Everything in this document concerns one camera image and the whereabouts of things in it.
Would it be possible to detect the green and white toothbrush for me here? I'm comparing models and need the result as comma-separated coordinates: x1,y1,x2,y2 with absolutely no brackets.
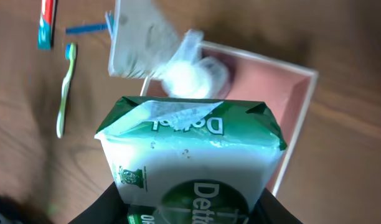
56,43,77,139

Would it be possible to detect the clear pump soap bottle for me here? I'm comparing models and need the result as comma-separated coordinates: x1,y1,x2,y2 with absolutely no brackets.
154,30,230,99

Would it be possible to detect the white box with pink interior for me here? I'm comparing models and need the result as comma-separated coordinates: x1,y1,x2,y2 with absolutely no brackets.
139,40,319,197

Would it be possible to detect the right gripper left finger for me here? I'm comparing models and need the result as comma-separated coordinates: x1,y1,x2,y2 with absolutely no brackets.
69,182,128,224

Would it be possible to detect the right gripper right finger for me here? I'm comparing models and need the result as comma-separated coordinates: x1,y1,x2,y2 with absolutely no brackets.
248,189,302,224

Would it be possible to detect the white squeeze tube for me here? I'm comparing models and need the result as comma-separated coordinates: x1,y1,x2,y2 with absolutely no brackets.
108,0,182,79

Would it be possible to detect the blue disposable razor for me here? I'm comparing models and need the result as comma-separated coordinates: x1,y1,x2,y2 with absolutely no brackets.
65,12,114,40

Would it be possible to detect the red and teal toothpaste tube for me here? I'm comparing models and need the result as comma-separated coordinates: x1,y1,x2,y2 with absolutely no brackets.
37,0,57,50

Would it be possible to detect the green soap bar package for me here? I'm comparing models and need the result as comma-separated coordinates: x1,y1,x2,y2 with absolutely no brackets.
95,96,287,224

